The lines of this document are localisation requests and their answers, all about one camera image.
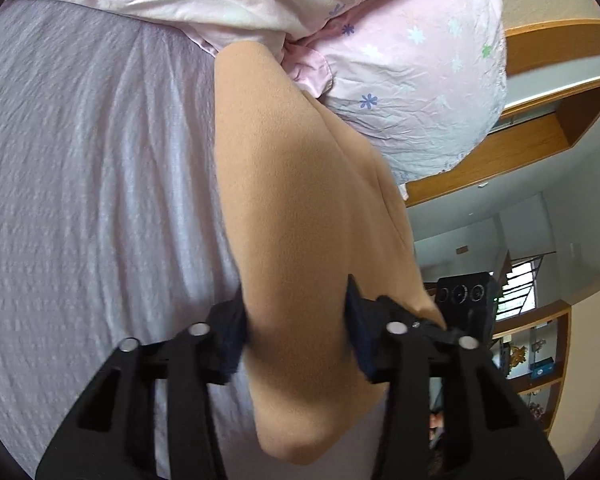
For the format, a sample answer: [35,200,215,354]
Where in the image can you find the wooden headboard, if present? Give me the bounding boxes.
[405,19,600,208]

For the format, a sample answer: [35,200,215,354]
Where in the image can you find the blue box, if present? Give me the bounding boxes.
[529,358,557,381]

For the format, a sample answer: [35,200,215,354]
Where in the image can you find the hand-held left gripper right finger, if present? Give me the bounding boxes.
[344,274,566,480]

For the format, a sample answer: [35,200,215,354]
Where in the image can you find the tan cloth garment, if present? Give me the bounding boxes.
[213,40,448,464]

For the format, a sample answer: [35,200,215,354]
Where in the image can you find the pink floral pillow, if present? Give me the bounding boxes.
[286,0,508,200]

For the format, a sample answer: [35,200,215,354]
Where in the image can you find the person's right hand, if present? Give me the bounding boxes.
[429,409,447,443]

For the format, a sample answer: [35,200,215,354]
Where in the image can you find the wooden shelf unit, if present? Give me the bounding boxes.
[490,300,573,436]

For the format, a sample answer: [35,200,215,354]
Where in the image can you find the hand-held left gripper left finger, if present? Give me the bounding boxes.
[35,285,248,480]

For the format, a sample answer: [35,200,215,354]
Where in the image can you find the grey textured bed sheet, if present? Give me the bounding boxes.
[0,0,396,480]

